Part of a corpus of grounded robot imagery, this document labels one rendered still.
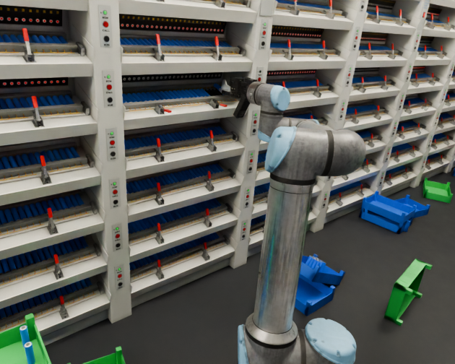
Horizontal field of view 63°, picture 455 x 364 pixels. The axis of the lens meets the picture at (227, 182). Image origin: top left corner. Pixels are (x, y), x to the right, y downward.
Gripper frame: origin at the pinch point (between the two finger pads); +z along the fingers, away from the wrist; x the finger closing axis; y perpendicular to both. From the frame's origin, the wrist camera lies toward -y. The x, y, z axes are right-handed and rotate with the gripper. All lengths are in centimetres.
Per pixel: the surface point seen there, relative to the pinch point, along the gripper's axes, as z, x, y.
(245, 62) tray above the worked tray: -8.9, -4.7, 12.9
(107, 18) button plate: -10, 56, 27
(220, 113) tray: -7.7, 7.0, -8.0
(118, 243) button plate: -7, 56, -56
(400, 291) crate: -79, -45, -81
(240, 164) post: -5.0, -8.8, -35.2
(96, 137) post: -6, 61, -12
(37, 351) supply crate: -44, 96, -57
